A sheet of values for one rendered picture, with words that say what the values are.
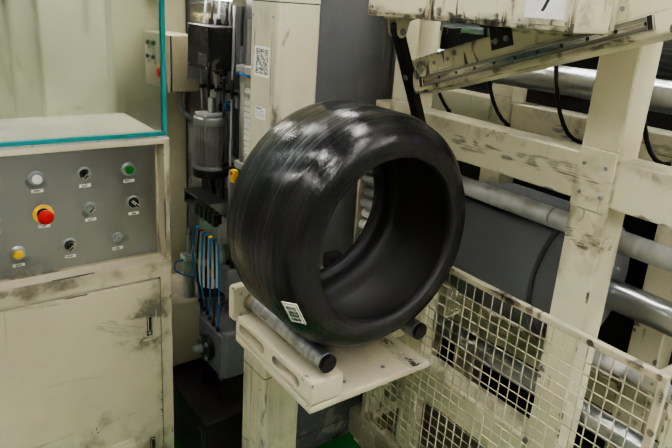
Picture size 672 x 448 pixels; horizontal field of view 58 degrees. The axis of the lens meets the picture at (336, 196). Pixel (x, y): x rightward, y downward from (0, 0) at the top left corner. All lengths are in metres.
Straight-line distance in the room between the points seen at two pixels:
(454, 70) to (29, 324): 1.31
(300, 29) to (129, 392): 1.21
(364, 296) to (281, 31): 0.71
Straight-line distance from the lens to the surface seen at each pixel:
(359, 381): 1.52
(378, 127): 1.27
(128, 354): 2.00
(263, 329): 1.59
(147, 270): 1.90
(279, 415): 1.94
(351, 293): 1.66
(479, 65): 1.54
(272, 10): 1.53
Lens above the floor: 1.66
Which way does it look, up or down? 18 degrees down
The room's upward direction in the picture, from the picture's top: 4 degrees clockwise
